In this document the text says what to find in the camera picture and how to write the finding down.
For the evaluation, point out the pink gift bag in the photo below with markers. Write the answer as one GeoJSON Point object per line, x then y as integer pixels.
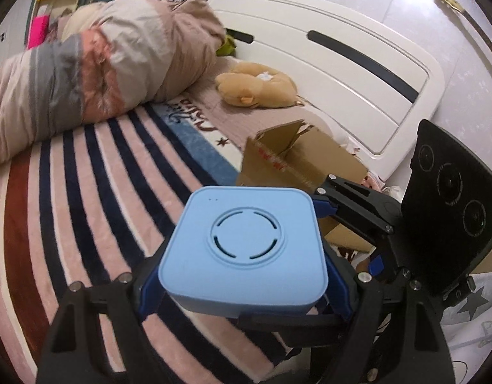
{"type": "Point", "coordinates": [38, 31]}

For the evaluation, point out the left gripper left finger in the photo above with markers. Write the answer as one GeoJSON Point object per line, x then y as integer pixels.
{"type": "Point", "coordinates": [97, 335]}

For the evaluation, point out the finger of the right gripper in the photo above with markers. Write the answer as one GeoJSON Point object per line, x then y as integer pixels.
{"type": "Point", "coordinates": [372, 215]}

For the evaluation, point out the striped fleece blanket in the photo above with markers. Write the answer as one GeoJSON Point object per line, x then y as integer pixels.
{"type": "Point", "coordinates": [91, 204]}

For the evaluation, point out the rolled pink grey duvet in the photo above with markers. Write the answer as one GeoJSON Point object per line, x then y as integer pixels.
{"type": "Point", "coordinates": [112, 57]}

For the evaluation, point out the grey star pattern cloth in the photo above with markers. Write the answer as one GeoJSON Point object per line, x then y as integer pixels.
{"type": "Point", "coordinates": [467, 328]}

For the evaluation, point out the yellow side table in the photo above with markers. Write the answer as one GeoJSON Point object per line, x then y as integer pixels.
{"type": "Point", "coordinates": [53, 8]}

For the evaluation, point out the brown cardboard box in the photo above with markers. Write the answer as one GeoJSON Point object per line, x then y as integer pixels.
{"type": "Point", "coordinates": [296, 155]}

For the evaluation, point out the light blue square box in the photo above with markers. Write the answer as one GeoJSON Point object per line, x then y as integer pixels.
{"type": "Point", "coordinates": [238, 250]}

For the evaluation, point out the white bed headboard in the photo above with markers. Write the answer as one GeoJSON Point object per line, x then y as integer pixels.
{"type": "Point", "coordinates": [371, 84]}

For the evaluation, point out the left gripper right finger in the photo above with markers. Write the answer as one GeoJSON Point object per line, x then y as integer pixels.
{"type": "Point", "coordinates": [393, 335]}

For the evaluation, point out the tan plush toy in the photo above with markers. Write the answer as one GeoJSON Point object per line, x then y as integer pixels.
{"type": "Point", "coordinates": [253, 85]}

